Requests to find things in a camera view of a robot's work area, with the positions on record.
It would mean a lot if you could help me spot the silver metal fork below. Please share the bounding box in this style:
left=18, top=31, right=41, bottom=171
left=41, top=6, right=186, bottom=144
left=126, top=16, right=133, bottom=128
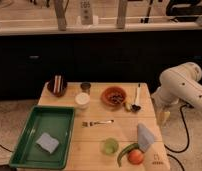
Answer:
left=82, top=120, right=114, bottom=127

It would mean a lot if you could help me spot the black cable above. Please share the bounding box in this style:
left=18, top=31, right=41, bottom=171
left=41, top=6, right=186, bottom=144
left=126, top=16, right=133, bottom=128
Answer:
left=164, top=104, right=192, bottom=171

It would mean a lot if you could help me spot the blue folded cloth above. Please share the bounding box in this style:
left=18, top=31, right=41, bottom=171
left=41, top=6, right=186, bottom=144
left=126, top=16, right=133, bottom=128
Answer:
left=137, top=123, right=155, bottom=152

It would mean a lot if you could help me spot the green plastic tray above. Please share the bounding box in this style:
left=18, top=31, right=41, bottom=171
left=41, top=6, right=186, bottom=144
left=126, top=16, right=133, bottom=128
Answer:
left=9, top=106, right=75, bottom=170

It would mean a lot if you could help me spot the small yellowish food piece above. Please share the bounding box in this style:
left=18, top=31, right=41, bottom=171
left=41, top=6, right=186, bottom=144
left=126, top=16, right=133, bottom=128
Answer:
left=124, top=102, right=132, bottom=112

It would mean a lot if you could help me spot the blue sponge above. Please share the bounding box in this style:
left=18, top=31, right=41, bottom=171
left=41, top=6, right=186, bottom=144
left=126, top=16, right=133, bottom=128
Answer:
left=36, top=133, right=59, bottom=154

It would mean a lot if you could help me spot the green plastic cup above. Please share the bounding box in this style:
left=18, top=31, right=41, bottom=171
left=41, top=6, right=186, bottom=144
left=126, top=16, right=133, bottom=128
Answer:
left=101, top=138, right=119, bottom=155

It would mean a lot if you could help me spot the small dark cup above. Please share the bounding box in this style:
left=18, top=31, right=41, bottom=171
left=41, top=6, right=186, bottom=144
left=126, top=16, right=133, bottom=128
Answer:
left=80, top=82, right=91, bottom=94

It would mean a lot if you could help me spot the orange bowl with food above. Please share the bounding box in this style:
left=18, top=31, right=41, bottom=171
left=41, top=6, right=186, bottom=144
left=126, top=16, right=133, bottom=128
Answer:
left=101, top=86, right=126, bottom=107

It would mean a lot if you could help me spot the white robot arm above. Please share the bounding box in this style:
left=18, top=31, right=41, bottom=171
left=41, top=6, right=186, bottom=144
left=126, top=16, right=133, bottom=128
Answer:
left=151, top=62, right=202, bottom=126

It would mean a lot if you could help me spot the white round container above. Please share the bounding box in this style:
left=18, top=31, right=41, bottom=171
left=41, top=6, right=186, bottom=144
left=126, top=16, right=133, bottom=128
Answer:
left=75, top=92, right=90, bottom=109

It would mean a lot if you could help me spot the red tomato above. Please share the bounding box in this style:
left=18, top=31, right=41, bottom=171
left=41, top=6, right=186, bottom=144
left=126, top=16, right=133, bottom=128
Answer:
left=128, top=149, right=144, bottom=165

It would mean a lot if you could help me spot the dark bowl with chopsticks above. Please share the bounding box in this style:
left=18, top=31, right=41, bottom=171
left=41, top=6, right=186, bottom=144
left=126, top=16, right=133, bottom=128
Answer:
left=47, top=75, right=67, bottom=97

